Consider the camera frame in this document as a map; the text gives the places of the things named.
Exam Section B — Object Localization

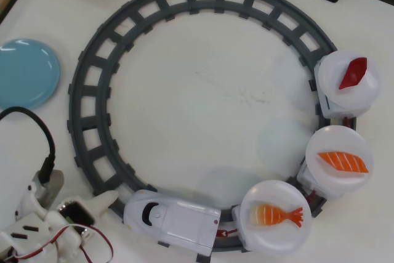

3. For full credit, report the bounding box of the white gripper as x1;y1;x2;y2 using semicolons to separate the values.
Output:
15;179;119;263

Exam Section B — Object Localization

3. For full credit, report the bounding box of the orange salmon toy sushi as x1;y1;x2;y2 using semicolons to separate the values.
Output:
314;150;369;179

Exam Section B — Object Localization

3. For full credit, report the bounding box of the white Shinkansen toy locomotive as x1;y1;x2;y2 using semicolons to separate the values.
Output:
122;189;222;256

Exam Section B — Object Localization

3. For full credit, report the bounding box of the blue round dish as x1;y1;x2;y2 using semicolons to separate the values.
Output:
0;38;62;110

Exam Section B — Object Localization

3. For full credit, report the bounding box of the orange shrimp toy sushi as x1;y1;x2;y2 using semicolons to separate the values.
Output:
249;203;305;229

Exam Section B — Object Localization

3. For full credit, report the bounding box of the red tuna toy sushi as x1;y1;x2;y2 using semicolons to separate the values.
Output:
334;56;380;95

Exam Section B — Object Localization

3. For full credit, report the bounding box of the white round plastic plate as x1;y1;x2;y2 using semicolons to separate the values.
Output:
318;51;382;113
305;124;375;198
240;179;313;256

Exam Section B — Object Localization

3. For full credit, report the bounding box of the red motor wire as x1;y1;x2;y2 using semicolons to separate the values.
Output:
12;225;115;263

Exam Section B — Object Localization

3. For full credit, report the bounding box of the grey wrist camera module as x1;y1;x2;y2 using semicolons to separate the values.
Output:
36;169;65;208

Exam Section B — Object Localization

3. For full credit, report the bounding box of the black camera cable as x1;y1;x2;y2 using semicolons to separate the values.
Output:
0;106;56;185

